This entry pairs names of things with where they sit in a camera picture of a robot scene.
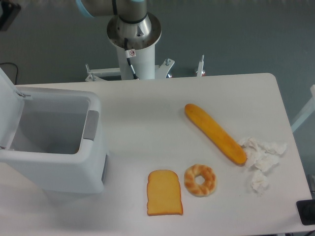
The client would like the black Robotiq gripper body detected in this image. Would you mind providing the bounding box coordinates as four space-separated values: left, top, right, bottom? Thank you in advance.
0 0 21 31

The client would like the white trash can lid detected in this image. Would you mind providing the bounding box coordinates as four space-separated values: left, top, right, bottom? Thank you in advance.
0 69 24 148

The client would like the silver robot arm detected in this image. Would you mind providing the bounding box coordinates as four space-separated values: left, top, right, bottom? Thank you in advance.
76 0 161 50

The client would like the white trash can body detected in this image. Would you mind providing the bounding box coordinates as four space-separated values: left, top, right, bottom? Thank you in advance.
0 88 107 194

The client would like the orange toast slice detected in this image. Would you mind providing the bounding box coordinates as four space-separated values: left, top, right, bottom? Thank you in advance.
147 170 184 216

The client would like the long orange baguette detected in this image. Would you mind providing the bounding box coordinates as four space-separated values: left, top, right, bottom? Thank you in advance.
184 104 247 165

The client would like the crumpled white tissue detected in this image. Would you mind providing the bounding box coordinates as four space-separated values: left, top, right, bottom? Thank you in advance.
238 137 287 196

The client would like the black device at table edge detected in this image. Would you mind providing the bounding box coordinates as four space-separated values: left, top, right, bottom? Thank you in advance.
296 199 315 226

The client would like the black floor cable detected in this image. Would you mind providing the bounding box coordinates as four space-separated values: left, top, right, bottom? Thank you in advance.
0 62 19 86

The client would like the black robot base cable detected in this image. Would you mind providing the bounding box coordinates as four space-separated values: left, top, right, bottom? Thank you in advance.
124 38 140 80

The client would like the braided ring bread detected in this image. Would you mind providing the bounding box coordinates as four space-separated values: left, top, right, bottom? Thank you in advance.
184 164 217 197

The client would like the white frame bar right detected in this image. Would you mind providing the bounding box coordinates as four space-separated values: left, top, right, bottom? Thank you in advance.
291 85 315 133

